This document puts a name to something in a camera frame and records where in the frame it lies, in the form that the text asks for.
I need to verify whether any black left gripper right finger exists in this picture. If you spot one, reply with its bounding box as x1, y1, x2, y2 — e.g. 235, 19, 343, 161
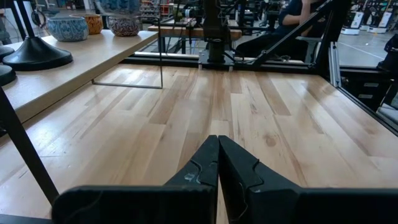
219, 136, 307, 224

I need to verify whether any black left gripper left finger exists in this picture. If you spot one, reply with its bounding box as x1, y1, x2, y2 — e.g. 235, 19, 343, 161
163, 135, 220, 187

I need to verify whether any purple patterned candle tin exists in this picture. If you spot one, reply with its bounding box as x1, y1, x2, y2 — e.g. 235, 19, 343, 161
108, 15, 142, 37

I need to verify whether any orange patterned candle tin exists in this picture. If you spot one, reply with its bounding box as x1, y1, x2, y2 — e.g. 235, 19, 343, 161
70, 13, 104, 35

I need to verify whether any blue patterned candle tin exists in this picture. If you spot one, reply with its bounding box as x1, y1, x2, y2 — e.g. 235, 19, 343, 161
46, 16, 90, 42
98, 0, 141, 15

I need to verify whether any black candlestick holder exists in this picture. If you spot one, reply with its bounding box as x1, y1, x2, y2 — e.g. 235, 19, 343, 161
0, 63, 17, 87
0, 45, 16, 63
2, 0, 74, 72

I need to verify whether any background wooden table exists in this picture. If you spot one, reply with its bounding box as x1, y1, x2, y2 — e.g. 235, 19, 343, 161
147, 24, 243, 41

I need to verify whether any silver aluminium extrusion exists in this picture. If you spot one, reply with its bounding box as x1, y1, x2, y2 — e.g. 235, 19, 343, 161
328, 42, 342, 88

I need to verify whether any person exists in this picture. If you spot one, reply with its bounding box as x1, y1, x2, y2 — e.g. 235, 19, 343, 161
235, 0, 332, 62

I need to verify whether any white black kiosk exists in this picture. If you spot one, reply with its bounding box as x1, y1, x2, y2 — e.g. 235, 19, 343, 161
340, 11, 364, 35
366, 9, 394, 34

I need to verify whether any black metal rig frame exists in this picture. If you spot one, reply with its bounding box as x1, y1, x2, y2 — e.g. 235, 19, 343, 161
119, 0, 398, 136

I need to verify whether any wooden shelf riser black frame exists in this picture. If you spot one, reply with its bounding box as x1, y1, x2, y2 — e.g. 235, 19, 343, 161
0, 17, 164, 207

